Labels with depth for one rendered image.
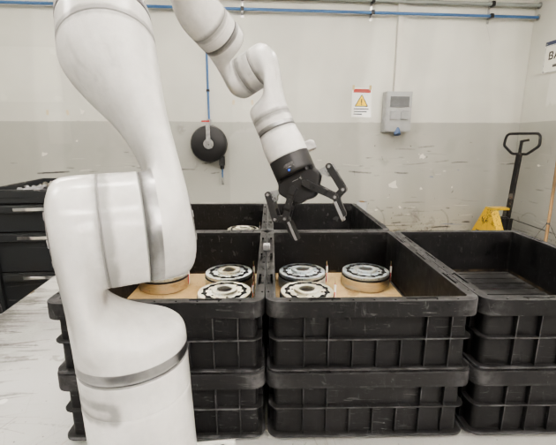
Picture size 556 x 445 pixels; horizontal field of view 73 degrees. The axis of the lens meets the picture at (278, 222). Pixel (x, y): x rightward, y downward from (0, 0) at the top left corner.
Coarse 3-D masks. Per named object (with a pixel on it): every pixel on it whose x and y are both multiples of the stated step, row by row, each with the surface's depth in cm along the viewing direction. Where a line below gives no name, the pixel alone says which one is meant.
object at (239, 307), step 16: (256, 288) 55; (48, 304) 50; (160, 304) 50; (176, 304) 50; (192, 304) 50; (208, 304) 50; (224, 304) 50; (240, 304) 51; (256, 304) 51; (64, 320) 51
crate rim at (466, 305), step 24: (432, 264) 66; (456, 288) 56; (288, 312) 51; (312, 312) 51; (336, 312) 51; (360, 312) 51; (384, 312) 51; (408, 312) 51; (432, 312) 51; (456, 312) 51
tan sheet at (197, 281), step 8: (192, 280) 85; (200, 280) 85; (136, 288) 81; (192, 288) 81; (136, 296) 77; (144, 296) 77; (152, 296) 77; (160, 296) 77; (168, 296) 77; (176, 296) 77; (184, 296) 77; (192, 296) 77
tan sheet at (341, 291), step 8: (328, 280) 85; (336, 280) 85; (280, 288) 81; (336, 288) 81; (344, 288) 81; (392, 288) 81; (336, 296) 77; (344, 296) 77; (352, 296) 77; (360, 296) 77; (368, 296) 77; (376, 296) 77; (384, 296) 77; (392, 296) 77; (400, 296) 77
